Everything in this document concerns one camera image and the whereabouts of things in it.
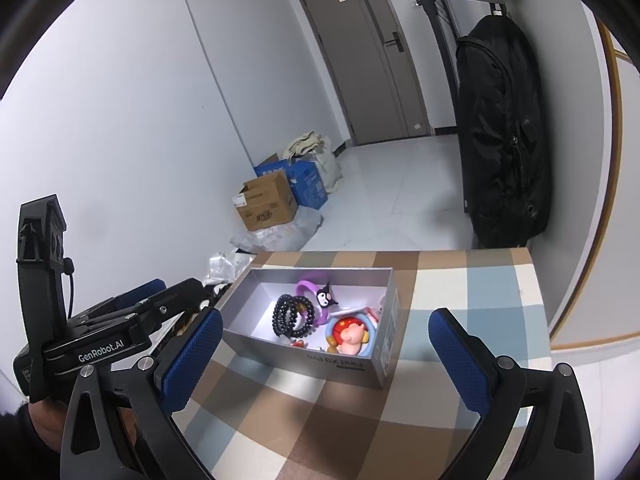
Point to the person's left hand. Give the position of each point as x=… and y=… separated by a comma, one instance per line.
x=47, y=420

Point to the checkered tablecloth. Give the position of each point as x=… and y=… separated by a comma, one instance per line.
x=450, y=280

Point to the white plastic bag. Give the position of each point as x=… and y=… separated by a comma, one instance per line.
x=330, y=170

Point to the brown cardboard box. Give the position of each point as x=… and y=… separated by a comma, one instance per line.
x=265, y=205

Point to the black backpack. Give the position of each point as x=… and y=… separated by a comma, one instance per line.
x=500, y=135

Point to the blue cardboard box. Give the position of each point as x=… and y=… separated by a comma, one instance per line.
x=310, y=185

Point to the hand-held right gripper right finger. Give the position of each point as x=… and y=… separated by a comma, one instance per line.
x=460, y=360

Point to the pink pig figure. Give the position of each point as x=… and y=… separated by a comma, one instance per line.
x=352, y=338

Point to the grey door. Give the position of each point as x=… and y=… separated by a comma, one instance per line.
x=360, y=60

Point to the white wardrobe with wood trim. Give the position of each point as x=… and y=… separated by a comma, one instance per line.
x=610, y=210

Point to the silver plastic package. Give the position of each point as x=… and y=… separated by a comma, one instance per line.
x=227, y=265

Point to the red round badge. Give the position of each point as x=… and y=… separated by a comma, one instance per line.
x=345, y=324

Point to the cream canvas tote bag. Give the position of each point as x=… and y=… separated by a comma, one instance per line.
x=305, y=145

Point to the person's left forearm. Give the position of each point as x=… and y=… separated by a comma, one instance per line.
x=20, y=455

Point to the black cartoon charm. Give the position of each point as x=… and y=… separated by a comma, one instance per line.
x=326, y=296

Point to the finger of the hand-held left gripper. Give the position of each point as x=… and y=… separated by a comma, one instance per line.
x=145, y=289
x=175, y=302

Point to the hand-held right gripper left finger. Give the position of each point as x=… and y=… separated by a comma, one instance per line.
x=192, y=360

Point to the grey cardboard box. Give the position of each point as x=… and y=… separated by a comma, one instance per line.
x=310, y=362

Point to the clear plastic package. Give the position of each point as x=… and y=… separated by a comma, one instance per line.
x=280, y=232

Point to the black coat rack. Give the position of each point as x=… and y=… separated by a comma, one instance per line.
x=440, y=35

